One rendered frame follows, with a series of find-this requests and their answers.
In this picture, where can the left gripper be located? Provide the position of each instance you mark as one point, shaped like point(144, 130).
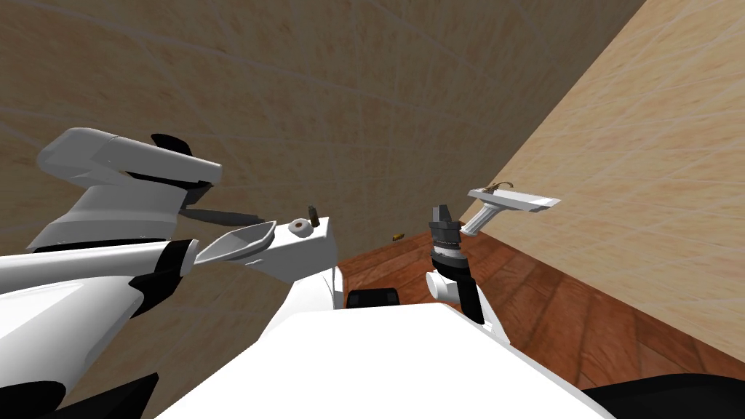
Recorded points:
point(221, 217)

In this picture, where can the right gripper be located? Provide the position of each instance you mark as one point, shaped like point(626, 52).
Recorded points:
point(445, 234)

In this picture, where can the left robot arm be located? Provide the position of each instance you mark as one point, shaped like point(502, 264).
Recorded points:
point(64, 314)

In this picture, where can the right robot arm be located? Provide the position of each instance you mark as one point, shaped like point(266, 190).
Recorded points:
point(469, 294)

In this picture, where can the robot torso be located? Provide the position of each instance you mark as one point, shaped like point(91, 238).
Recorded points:
point(384, 366)

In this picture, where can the white pedestal sink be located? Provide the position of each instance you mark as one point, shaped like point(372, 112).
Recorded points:
point(506, 203)

